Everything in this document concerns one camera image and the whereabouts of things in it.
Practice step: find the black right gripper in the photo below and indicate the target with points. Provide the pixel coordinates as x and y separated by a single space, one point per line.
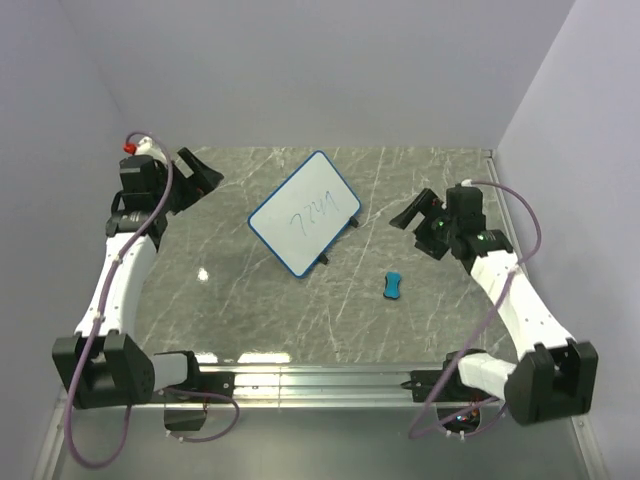
423 204

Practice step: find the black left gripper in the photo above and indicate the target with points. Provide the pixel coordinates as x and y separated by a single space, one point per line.
200 183

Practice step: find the blue whiteboard eraser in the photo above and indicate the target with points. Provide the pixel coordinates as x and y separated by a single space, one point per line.
392 286

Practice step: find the blue framed whiteboard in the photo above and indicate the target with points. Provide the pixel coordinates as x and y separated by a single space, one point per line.
304 216

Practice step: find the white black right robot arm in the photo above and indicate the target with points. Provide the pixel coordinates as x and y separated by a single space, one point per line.
554 374

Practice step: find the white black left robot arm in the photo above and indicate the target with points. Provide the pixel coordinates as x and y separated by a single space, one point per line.
101 365

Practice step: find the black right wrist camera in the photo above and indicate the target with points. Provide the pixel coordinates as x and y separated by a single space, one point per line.
465 208

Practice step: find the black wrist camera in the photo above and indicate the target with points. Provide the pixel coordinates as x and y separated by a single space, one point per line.
465 208
138 174

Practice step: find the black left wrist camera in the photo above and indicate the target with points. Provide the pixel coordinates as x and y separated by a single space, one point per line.
138 174

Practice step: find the aluminium mounting rail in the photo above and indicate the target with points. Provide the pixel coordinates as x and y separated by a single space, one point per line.
286 386

